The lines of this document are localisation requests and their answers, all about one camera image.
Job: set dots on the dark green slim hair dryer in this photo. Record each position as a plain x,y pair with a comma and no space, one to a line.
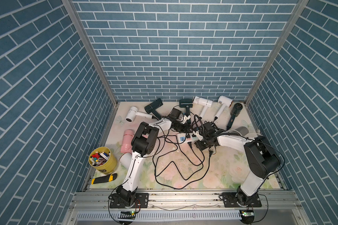
152,107

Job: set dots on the grey oval pad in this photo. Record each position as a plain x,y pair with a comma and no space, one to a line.
243,131

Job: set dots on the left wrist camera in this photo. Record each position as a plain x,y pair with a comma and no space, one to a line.
177,115

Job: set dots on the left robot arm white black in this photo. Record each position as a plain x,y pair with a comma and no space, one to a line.
143,144

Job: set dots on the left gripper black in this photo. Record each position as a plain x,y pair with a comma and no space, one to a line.
186,129

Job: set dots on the black yellow utility knife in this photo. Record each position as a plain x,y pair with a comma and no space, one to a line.
104,179

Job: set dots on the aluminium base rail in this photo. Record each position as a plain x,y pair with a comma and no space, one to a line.
190,207

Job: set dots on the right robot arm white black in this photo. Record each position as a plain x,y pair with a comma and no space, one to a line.
261,157

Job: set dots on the white boxy hair dryer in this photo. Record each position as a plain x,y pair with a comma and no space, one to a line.
206,103

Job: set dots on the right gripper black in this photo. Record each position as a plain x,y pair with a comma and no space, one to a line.
199,146

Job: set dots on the white multicolour power strip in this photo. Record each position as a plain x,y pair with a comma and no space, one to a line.
184,138

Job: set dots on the yellow cup with small items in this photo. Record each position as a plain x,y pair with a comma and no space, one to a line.
103,160

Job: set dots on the dark green boxy hair dryer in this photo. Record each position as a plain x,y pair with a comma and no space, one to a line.
187,104

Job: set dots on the pink hair dryer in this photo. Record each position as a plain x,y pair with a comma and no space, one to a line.
126,142

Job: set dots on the dark teal round hair dryer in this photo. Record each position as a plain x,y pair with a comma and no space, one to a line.
234,113

